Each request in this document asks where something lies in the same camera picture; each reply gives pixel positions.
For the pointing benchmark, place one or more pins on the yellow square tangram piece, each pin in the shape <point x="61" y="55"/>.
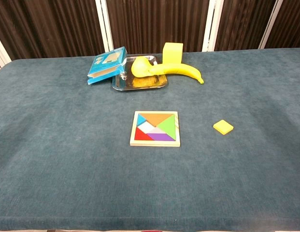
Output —
<point x="223" y="126"/>

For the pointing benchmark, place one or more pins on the orange triangle tangram piece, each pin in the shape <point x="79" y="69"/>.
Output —
<point x="155" y="118"/>

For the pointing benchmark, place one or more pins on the blue triangle tangram piece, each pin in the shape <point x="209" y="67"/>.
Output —
<point x="140" y="119"/>

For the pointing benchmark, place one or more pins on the green triangle tangram piece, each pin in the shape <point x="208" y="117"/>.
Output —
<point x="167" y="126"/>

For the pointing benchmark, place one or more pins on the red triangle tangram piece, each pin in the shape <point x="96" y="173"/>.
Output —
<point x="140" y="135"/>

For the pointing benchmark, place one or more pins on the purple parallelogram tangram piece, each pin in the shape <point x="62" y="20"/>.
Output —
<point x="161" y="137"/>

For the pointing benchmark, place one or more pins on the shiny metal tray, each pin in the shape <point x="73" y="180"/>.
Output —
<point x="140" y="85"/>

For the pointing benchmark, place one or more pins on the yellow toy pear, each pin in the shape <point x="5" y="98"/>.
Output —
<point x="138" y="68"/>

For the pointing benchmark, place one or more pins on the yellow toy banana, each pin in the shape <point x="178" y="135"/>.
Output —
<point x="178" y="68"/>

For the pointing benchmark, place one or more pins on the yellow cube block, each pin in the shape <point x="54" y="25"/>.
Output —
<point x="172" y="53"/>

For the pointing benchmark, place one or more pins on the blue product box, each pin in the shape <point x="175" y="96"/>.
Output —
<point x="101" y="65"/>

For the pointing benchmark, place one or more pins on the teal tablecloth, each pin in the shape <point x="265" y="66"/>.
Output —
<point x="67" y="145"/>

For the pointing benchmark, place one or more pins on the brown folding screen panel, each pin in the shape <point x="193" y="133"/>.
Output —
<point x="244" y="24"/>
<point x="292" y="24"/>
<point x="55" y="24"/>
<point x="159" y="21"/>

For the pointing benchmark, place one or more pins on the wooden tangram puzzle tray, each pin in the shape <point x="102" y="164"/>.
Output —
<point x="154" y="144"/>

